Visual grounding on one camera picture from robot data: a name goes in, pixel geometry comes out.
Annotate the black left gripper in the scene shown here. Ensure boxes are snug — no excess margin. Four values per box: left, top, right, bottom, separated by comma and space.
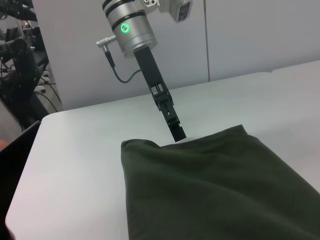
132, 46, 188, 143

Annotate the dark green FREE! t-shirt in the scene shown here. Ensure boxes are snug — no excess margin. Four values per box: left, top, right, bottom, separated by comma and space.
120, 124, 320, 240

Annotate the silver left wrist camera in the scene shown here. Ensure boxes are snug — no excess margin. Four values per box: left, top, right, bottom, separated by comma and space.
142, 0, 195, 24

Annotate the left arm cable with plug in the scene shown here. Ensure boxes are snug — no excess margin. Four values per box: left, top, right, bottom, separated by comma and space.
95, 34, 143, 84

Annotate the black background equipment rack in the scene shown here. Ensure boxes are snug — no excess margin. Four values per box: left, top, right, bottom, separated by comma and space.
0, 0, 63, 132

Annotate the white power strip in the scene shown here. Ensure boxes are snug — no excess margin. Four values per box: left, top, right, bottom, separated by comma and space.
34, 70, 51, 95

